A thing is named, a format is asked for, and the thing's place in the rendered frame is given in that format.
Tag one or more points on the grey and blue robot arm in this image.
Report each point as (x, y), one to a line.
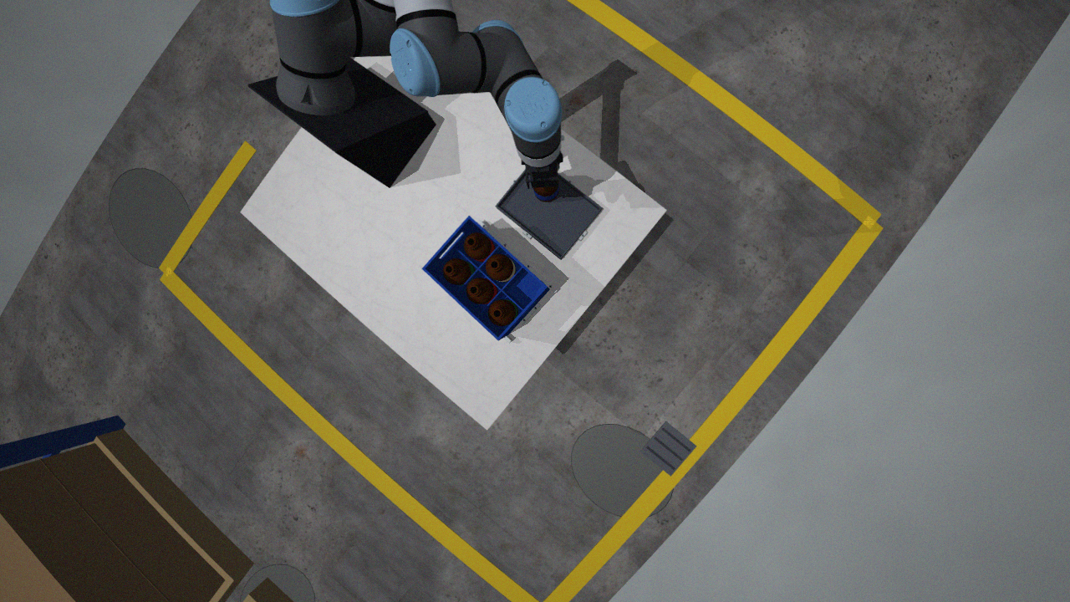
(429, 56)

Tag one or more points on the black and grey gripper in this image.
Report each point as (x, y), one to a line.
(544, 180)

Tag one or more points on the brown bottle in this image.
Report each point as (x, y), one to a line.
(502, 312)
(478, 247)
(481, 291)
(459, 272)
(546, 194)
(500, 268)

